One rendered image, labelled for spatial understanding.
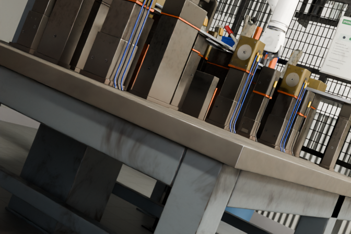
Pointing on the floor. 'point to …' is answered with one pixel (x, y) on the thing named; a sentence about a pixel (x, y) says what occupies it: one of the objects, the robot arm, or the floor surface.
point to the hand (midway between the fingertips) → (263, 62)
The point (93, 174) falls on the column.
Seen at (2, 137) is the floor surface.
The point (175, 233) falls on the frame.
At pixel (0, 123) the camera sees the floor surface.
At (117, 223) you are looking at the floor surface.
